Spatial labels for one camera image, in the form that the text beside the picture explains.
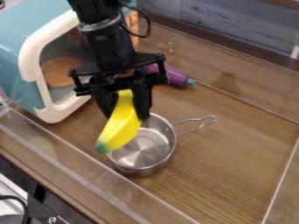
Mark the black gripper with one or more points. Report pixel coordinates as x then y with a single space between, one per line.
115 56

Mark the yellow toy banana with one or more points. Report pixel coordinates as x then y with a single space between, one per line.
121 126

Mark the silver metal pot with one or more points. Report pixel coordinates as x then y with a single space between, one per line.
147 154

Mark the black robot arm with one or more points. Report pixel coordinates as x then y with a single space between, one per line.
93 11

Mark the purple toy eggplant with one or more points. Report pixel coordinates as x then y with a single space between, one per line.
177 77

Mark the orange microwave turntable plate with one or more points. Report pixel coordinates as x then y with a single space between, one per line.
55 71

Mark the blue white toy microwave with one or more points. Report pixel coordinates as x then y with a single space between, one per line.
39 31

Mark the clear acrylic front barrier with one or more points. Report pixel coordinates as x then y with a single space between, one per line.
96 191

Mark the clear acrylic barrier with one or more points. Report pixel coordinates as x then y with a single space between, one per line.
283 208
96 191

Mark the clear acrylic right barrier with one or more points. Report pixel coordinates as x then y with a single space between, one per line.
283 208

